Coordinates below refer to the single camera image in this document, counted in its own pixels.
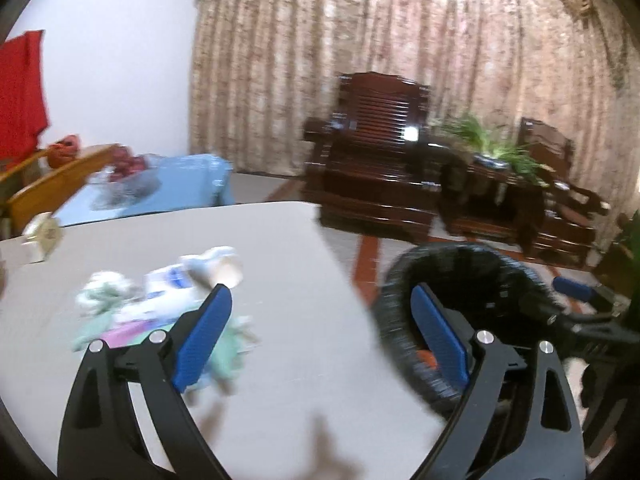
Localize red cloth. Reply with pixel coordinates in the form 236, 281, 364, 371
0, 30, 49, 168

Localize green rubber glove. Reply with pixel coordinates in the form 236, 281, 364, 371
72, 310, 259, 389

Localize glass fruit bowl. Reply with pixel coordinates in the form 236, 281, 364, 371
86, 156, 160, 209

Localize dark wooden side table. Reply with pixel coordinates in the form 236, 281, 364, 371
439, 158, 544, 255

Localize green potted plant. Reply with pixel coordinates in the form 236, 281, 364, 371
434, 113, 540, 184

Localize pink wrapper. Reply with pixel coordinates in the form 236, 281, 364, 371
100, 321, 152, 348

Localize tissue box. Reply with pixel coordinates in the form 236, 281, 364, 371
22, 211, 63, 263

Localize beige curtain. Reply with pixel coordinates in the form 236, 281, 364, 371
189, 0, 639, 214

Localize red apples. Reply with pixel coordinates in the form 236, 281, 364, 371
108, 145, 149, 182

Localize short orange foam net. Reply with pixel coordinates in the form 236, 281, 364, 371
418, 350, 437, 368

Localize crumpled white tissue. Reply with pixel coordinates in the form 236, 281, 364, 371
75, 271, 138, 315

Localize dark wooden armchair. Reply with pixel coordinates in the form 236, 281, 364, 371
303, 72, 447, 243
518, 117, 611, 268

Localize wooden bench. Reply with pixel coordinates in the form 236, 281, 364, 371
1, 144, 116, 240

